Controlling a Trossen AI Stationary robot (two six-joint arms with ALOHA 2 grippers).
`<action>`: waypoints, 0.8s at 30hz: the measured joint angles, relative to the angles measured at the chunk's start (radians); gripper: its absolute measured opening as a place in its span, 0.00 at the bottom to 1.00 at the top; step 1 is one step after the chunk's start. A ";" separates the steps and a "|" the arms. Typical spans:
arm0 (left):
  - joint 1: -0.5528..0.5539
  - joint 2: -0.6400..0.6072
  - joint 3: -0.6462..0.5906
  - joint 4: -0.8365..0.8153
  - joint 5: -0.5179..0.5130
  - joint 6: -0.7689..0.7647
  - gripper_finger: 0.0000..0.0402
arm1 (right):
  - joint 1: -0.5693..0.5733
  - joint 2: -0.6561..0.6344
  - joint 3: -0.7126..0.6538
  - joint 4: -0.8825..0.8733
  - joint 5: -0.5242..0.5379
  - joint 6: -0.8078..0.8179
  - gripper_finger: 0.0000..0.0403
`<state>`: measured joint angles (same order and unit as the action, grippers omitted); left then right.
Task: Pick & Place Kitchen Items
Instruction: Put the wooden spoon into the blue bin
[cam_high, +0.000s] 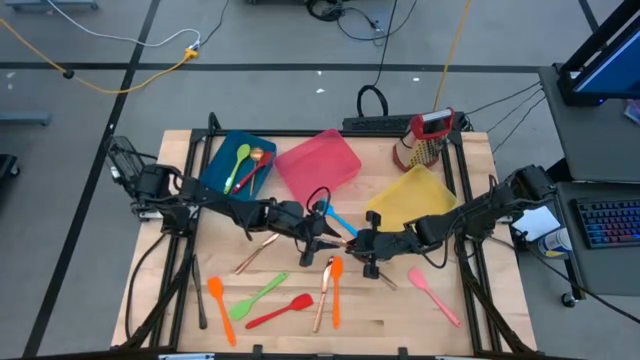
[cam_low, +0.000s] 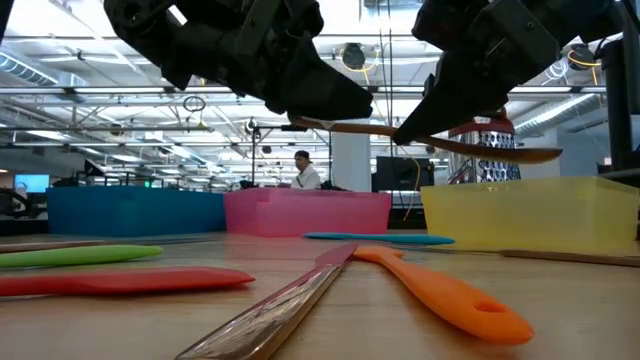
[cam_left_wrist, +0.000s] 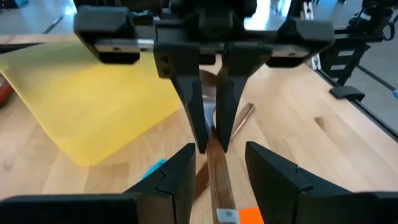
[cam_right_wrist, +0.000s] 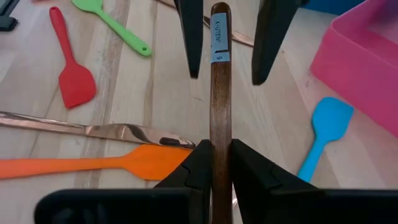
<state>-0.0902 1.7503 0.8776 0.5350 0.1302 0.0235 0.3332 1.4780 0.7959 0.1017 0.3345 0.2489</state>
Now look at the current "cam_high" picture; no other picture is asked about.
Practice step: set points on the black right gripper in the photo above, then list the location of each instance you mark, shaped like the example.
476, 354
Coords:
390, 245

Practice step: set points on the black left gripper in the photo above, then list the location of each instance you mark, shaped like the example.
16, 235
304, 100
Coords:
300, 222

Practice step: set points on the teal silicone spatula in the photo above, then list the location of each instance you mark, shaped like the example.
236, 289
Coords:
345, 225

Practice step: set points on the orange silicone spoon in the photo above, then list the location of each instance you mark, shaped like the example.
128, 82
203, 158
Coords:
337, 265

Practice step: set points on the copper metal knife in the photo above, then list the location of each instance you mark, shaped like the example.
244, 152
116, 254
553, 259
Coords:
323, 295

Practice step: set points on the pink silicone spatula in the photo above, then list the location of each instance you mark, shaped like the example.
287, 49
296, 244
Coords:
416, 277

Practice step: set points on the copper metal fork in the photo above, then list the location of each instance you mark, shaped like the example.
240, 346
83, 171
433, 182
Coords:
256, 253

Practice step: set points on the red silicone spoon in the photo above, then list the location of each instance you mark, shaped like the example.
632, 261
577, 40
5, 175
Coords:
265, 160

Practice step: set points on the wooden spoon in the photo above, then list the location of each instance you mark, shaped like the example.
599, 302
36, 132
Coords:
256, 153

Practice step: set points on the green silicone spatula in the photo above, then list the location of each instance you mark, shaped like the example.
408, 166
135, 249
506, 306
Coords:
241, 310

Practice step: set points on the green silicone spoon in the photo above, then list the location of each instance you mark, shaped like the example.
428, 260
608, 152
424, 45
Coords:
243, 150

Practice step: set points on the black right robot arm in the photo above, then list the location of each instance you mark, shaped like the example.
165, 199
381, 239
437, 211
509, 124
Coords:
490, 202

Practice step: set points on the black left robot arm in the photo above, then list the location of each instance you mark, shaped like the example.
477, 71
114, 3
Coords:
220, 202

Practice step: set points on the yellow plastic bin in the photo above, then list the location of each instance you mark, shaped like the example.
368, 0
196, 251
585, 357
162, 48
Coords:
410, 200

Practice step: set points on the red silicone spatula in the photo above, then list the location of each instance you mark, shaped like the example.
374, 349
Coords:
301, 302

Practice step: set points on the pink plastic bin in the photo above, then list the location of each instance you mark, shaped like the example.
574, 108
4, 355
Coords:
317, 165

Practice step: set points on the black power strip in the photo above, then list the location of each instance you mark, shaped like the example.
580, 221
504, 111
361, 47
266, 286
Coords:
375, 122

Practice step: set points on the orange silicone spatula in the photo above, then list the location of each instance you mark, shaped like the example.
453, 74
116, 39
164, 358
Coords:
216, 287

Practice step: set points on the blue plastic bin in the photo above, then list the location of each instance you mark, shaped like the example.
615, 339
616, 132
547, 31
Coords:
217, 170

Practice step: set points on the white and blue can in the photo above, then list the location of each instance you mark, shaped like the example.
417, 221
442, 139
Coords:
555, 243

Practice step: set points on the backlit black keyboard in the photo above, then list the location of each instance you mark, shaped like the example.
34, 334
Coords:
610, 222

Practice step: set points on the grey side desk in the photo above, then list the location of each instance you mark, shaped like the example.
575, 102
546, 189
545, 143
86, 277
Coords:
600, 145

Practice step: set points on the black desktop monitor blue screen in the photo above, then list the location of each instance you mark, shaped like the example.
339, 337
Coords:
615, 65

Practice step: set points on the black metal table frame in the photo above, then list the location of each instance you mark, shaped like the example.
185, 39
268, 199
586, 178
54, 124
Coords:
197, 150

